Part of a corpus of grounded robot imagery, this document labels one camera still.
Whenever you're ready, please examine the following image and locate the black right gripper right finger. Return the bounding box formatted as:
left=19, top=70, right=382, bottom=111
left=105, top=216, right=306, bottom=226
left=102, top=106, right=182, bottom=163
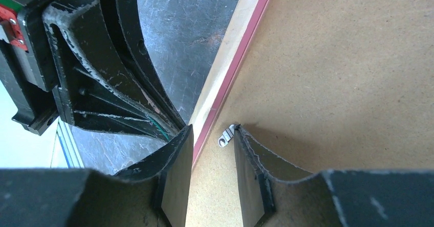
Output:
left=233, top=125, right=433, bottom=226

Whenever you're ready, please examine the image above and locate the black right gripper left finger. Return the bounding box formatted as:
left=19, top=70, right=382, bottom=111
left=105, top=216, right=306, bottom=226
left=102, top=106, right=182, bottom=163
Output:
left=1, top=125, right=193, bottom=226

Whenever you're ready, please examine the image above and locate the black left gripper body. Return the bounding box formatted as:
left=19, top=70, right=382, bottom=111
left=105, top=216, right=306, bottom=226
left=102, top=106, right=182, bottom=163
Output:
left=1, top=0, right=58, bottom=135

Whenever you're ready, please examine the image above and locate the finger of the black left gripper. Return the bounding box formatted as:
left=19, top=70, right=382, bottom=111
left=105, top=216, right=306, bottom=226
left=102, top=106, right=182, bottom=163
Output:
left=42, top=0, right=177, bottom=141
left=101, top=0, right=185, bottom=128

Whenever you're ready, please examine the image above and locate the pink wooden picture frame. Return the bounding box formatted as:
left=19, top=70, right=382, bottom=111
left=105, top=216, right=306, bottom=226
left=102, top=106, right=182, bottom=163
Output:
left=189, top=0, right=269, bottom=163

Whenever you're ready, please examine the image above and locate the brown backing board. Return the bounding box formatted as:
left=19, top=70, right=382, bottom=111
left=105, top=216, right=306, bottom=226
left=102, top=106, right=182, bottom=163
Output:
left=186, top=0, right=433, bottom=226

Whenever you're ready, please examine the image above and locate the aluminium side rail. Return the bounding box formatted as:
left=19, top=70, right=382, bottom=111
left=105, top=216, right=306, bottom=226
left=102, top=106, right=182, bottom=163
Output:
left=50, top=120, right=84, bottom=168

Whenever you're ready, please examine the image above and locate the silver frame retaining clip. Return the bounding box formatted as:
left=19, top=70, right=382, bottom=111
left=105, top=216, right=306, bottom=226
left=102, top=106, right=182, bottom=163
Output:
left=218, top=124, right=236, bottom=148

